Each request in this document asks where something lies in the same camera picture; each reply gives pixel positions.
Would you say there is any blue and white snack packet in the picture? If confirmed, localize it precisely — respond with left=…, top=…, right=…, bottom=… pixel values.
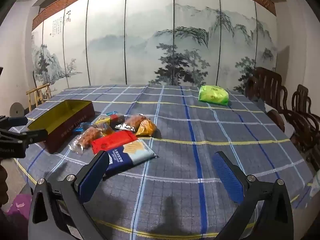
left=104, top=140, right=159, bottom=178

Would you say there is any green snack packet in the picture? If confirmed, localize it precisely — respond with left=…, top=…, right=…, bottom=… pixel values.
left=198, top=85, right=229, bottom=106

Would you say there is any maroon tin box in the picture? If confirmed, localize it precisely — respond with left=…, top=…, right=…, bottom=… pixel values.
left=27, top=99, right=95, bottom=154

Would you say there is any red snack packet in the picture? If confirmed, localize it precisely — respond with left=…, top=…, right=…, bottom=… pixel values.
left=90, top=130, right=138, bottom=155

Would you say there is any plaid tablecloth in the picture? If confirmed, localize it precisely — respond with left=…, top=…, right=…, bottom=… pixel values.
left=10, top=84, right=315, bottom=240

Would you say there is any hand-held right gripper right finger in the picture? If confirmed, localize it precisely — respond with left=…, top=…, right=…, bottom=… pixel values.
left=212, top=151, right=294, bottom=240

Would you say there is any small yellow snack packet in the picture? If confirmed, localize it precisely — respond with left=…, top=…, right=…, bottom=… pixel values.
left=94, top=116, right=115, bottom=135

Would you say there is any landscape painted wall screen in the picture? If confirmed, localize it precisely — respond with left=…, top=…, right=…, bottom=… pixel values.
left=31, top=0, right=278, bottom=94

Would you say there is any clear bag of coated nuts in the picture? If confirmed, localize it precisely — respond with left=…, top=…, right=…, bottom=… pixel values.
left=124, top=114, right=148, bottom=130
left=69, top=126, right=105, bottom=154

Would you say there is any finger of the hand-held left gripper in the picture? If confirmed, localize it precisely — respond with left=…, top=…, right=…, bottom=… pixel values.
left=0, top=116, right=28, bottom=127
left=0, top=129, right=48, bottom=145

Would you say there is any purple printed cloth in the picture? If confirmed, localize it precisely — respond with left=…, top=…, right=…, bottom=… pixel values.
left=5, top=194, right=32, bottom=215

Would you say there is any dark brown snack packet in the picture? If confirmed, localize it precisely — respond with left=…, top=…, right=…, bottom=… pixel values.
left=110, top=114, right=125, bottom=130

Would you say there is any round stone disc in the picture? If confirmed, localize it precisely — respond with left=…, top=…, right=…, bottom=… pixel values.
left=9, top=102, right=25, bottom=117

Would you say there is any orange snack packet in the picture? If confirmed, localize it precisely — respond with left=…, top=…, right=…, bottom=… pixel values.
left=136, top=119, right=157, bottom=137

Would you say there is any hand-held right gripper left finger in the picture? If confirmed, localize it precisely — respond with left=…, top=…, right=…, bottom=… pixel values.
left=28, top=151, right=110, bottom=240

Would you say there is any small blue candy wrapper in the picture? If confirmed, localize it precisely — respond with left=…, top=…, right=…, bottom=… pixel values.
left=74, top=122, right=93, bottom=133

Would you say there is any bamboo chair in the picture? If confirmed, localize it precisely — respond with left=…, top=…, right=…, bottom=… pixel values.
left=26, top=84, right=52, bottom=112

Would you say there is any dark wooden chair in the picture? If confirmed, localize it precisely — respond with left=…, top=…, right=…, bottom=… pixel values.
left=280, top=84, right=320, bottom=173
left=244, top=67, right=288, bottom=133

